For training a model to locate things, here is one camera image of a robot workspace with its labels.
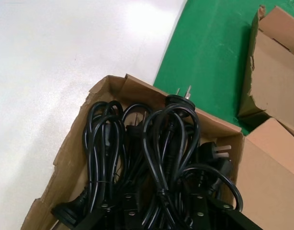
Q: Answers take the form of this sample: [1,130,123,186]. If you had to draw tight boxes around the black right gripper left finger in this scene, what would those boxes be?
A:
[74,193,138,230]

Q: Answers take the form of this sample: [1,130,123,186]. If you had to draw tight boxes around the black power cable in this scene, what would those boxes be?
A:
[122,103,159,192]
[141,85,201,230]
[197,141,233,173]
[50,100,129,226]
[178,158,244,216]

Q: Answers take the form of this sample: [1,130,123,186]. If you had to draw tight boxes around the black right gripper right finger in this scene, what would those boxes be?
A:
[185,193,258,230]

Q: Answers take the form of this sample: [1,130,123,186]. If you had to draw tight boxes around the green table cloth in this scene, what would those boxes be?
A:
[152,0,294,139]

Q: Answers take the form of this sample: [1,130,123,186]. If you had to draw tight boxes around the brown cardboard box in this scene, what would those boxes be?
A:
[20,74,294,230]

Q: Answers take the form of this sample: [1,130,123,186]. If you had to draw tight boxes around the brown box with handle cutout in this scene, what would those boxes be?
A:
[237,4,294,142]

